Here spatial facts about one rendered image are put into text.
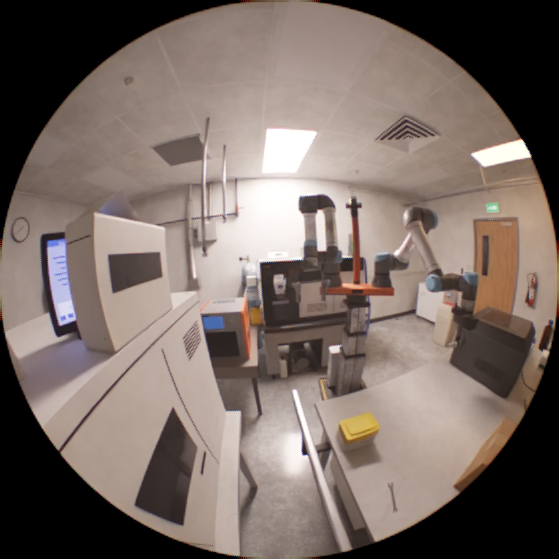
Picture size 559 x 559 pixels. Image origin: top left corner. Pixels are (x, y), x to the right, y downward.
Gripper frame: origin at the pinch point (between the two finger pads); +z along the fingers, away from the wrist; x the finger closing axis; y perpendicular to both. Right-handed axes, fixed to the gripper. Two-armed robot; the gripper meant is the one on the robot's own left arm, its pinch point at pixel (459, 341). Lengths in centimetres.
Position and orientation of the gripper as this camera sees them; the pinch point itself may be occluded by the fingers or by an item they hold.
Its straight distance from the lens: 100.4
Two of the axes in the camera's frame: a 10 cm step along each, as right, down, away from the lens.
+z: 0.6, 9.9, 1.6
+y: 9.8, -0.2, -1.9
